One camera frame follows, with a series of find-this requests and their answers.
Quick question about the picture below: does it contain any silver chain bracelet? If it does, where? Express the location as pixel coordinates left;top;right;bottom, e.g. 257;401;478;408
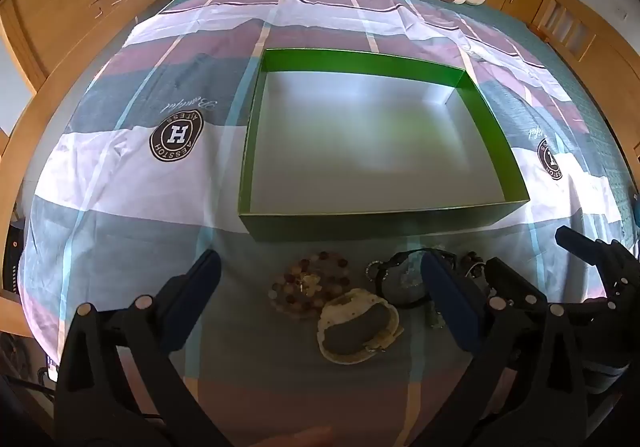
460;251;488;278

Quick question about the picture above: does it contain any black wrist watch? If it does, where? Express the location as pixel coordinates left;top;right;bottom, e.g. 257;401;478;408
367;249;457;309

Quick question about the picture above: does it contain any striped printed bed sheet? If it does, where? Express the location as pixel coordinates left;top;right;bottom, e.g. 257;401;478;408
17;0;640;447

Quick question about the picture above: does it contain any black device with red light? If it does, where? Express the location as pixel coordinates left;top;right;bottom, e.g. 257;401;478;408
0;217;26;298

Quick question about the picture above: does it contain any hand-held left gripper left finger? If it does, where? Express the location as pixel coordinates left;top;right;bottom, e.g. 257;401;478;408
55;249;231;447

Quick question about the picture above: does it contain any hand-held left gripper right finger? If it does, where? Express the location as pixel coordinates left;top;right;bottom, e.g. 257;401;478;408
421;251;601;447

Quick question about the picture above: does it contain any green cardboard box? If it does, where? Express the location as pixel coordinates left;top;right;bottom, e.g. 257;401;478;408
237;48;531;243

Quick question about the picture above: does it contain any brown bead bracelet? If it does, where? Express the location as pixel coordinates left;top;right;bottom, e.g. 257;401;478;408
270;251;351;320

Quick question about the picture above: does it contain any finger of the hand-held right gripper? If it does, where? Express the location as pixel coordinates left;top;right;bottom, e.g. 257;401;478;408
486;257;548;304
555;226;640;289

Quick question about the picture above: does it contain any wooden wardrobe with carved door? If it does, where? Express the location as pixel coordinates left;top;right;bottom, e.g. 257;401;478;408
0;0;168;93

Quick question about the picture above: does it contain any wooden headboard cabinet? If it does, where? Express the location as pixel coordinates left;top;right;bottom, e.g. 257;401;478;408
530;0;640;148

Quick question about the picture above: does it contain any wooden bed frame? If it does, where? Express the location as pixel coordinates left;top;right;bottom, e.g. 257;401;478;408
0;0;173;343

